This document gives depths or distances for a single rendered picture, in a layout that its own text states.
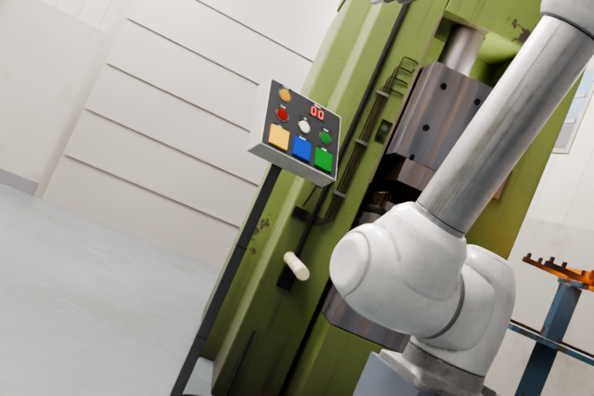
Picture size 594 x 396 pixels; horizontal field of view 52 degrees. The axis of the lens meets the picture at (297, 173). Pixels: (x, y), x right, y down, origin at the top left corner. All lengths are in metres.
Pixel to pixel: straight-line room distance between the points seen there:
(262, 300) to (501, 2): 1.60
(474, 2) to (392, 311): 1.91
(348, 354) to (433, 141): 0.88
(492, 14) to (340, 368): 1.58
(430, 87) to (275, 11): 3.79
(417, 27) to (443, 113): 0.40
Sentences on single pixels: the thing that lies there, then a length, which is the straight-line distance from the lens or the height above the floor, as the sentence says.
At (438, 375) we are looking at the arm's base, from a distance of 1.18.
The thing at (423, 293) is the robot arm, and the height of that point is 0.76.
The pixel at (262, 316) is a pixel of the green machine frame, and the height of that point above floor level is 0.36.
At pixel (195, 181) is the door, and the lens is 5.84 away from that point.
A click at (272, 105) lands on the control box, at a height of 1.10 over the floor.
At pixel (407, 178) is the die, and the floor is 1.09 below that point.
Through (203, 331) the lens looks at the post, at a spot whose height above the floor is 0.28.
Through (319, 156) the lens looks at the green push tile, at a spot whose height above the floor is 1.01.
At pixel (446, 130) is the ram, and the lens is 2.45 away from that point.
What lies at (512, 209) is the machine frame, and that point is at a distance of 2.71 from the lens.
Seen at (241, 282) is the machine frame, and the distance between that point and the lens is 2.91.
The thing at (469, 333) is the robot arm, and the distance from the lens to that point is 1.15.
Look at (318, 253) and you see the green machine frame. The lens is 2.48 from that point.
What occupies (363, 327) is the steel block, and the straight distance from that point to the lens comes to 2.35.
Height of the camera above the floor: 0.79
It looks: 4 degrees up
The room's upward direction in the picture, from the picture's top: 24 degrees clockwise
